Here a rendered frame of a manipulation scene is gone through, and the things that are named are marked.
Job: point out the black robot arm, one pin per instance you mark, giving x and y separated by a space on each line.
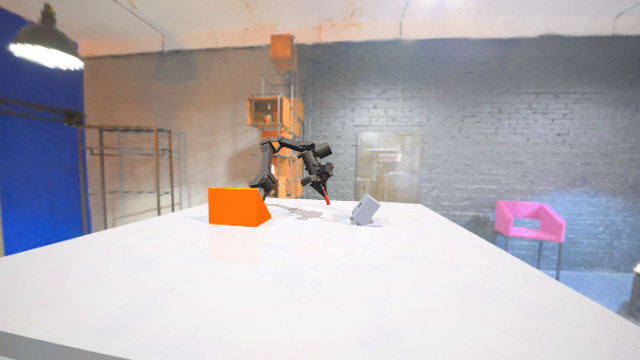
265 180

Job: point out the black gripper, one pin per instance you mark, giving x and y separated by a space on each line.
318 181

